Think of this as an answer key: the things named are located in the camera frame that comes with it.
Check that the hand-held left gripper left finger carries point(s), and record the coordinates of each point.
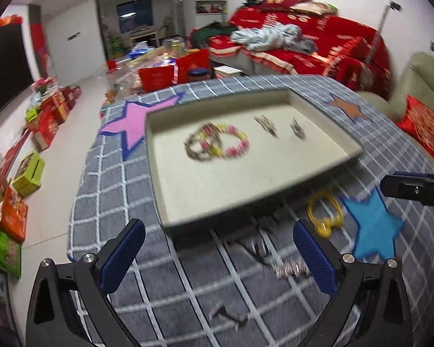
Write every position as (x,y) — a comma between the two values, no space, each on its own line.
(124,253)

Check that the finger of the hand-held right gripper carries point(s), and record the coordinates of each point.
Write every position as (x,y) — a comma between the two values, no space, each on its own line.
(408,188)

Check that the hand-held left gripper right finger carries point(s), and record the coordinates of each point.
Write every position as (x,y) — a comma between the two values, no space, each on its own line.
(313,253)

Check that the beige shallow tray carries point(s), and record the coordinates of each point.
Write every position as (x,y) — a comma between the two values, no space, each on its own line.
(217,180)

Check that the grey checked tablecloth with stars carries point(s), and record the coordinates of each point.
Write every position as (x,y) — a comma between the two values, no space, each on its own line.
(166,278)

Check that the red cushion with gold print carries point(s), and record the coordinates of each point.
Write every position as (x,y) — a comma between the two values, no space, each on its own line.
(426,126)

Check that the beige sofa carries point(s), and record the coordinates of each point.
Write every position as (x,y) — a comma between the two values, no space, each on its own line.
(414,76)

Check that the orange snack packet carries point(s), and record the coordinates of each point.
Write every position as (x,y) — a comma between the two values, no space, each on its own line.
(12,217)

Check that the green snack packet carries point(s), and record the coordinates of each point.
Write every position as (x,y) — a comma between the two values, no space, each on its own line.
(3,253)

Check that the green cardboard box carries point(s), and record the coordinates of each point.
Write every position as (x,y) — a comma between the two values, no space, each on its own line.
(29,177)

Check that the clear silvery hair clip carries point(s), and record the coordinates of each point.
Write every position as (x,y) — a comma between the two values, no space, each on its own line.
(298,129)

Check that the red low shelf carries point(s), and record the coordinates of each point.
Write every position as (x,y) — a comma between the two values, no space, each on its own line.
(11,159)

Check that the selfie stick tripod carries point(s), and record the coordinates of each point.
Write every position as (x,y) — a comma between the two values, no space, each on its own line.
(378,36)

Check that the stack of red gift boxes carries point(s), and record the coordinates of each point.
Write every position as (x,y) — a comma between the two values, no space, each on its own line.
(52,115)

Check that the red covered sofa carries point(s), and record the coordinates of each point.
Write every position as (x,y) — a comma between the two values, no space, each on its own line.
(332,39)

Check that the wide red gift bag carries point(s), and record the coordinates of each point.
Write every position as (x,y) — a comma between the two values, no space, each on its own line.
(155,79)

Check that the blue lidded jar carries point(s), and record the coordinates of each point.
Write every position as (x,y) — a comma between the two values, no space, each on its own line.
(199,75)

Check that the cluttered coffee table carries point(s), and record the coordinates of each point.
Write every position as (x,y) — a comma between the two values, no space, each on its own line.
(148,59)

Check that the pile of grey white clothes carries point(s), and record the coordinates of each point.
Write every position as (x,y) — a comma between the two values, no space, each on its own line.
(271,38)

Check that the beige patterned pillow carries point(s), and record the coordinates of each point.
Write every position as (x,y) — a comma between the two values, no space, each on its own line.
(314,7)

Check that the white side table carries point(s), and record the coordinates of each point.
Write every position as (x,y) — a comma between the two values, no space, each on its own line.
(143,36)

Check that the red pillow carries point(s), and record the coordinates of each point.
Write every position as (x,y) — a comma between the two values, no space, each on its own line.
(282,3)

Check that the dark window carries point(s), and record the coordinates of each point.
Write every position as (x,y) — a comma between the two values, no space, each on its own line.
(134,15)

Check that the dark green cloth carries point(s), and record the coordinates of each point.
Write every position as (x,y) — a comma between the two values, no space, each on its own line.
(211,29)

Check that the red balloon garland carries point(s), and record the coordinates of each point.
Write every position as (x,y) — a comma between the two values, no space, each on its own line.
(9,20)

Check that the black wall television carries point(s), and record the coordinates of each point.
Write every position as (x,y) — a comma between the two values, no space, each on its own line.
(3,68)

